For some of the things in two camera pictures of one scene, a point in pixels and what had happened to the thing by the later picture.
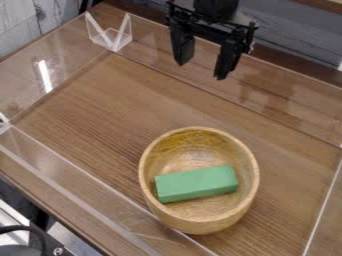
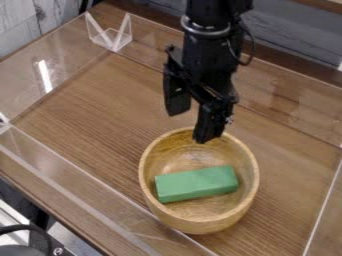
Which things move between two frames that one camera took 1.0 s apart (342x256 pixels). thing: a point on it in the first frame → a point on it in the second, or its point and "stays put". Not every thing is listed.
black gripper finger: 229,56 → 212,116
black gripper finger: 182,43 → 176,93
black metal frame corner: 55,247 stays put
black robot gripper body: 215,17 → 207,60
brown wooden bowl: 198,178 stays put
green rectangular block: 186,184 stays put
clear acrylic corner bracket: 111,38 stays put
